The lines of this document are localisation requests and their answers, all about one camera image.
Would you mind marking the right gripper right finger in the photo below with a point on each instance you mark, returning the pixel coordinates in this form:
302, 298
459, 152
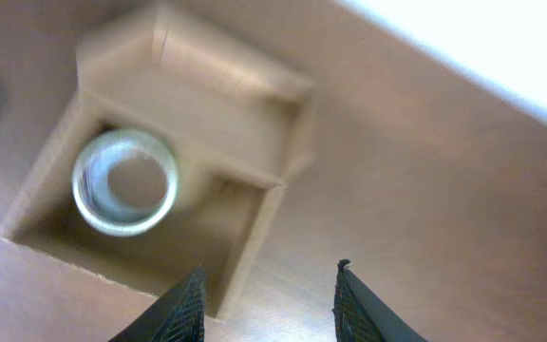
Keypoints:
362, 316

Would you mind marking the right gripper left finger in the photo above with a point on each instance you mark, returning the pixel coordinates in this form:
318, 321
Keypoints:
177, 316

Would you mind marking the open cardboard box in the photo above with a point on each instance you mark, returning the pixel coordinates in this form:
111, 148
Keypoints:
239, 121

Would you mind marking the white masking tape roll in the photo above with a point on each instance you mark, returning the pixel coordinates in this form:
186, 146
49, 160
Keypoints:
93, 195

